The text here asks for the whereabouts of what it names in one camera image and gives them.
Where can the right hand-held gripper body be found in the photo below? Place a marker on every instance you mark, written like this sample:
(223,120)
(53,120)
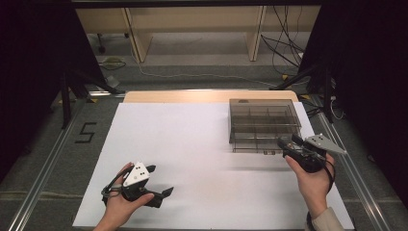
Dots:
(311,154)

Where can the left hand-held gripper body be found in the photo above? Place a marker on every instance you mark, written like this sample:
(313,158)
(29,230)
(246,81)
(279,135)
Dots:
(138,174)

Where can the clear grey drawer box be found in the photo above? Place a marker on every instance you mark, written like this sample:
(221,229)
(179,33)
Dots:
(261,120)

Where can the person's right hand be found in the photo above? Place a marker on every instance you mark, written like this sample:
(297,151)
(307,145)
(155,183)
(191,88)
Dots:
(314,186)

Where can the person's left hand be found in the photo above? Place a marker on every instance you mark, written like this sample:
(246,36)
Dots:
(116,207)

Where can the white board sheet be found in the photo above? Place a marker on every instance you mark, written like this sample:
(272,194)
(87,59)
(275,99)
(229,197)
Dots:
(192,134)

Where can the black tripod stand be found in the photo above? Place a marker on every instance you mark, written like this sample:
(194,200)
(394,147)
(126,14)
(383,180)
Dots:
(324,83)
(69,93)

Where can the black tape numeral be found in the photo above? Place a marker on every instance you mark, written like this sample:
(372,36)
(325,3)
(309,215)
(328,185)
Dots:
(86,132)

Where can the dark curtain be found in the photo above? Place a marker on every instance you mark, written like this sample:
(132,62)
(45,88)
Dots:
(369,80)
(35,80)

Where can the light wooden desk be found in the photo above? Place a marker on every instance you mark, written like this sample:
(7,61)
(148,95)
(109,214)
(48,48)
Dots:
(198,19)

